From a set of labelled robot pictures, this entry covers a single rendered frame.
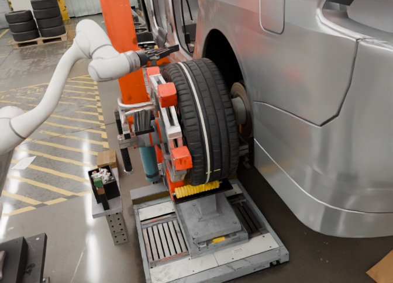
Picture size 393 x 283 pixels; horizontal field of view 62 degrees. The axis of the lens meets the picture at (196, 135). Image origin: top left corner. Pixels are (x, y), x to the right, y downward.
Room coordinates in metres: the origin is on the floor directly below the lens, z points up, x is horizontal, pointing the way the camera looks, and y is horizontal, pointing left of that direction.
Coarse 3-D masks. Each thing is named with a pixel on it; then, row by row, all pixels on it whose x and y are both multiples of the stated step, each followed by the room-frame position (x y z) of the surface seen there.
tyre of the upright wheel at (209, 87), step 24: (168, 72) 1.54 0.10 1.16; (192, 72) 1.49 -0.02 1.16; (216, 72) 1.48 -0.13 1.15; (192, 96) 1.36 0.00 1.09; (216, 96) 1.37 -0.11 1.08; (192, 120) 1.29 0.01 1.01; (216, 120) 1.31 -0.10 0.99; (192, 144) 1.25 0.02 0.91; (216, 144) 1.27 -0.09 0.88; (192, 168) 1.27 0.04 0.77; (216, 168) 1.29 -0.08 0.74
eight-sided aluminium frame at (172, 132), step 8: (152, 80) 1.57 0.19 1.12; (160, 80) 1.56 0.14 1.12; (152, 96) 1.75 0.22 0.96; (176, 120) 1.33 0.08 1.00; (168, 128) 1.30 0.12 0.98; (176, 128) 1.30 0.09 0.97; (168, 136) 1.28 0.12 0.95; (176, 136) 1.29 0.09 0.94; (160, 144) 1.71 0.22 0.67; (168, 144) 1.70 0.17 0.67; (168, 160) 1.62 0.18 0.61; (168, 168) 1.52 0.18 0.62; (176, 176) 1.32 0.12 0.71; (184, 176) 1.37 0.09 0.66
